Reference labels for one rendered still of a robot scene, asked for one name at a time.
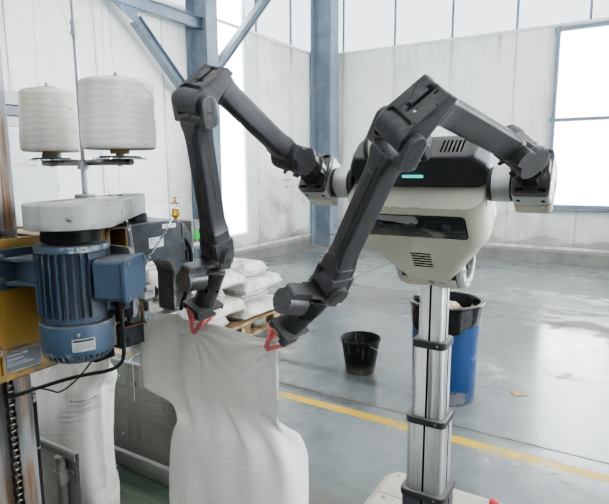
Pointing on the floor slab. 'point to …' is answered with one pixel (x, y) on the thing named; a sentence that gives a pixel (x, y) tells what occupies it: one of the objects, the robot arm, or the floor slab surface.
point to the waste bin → (461, 380)
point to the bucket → (360, 352)
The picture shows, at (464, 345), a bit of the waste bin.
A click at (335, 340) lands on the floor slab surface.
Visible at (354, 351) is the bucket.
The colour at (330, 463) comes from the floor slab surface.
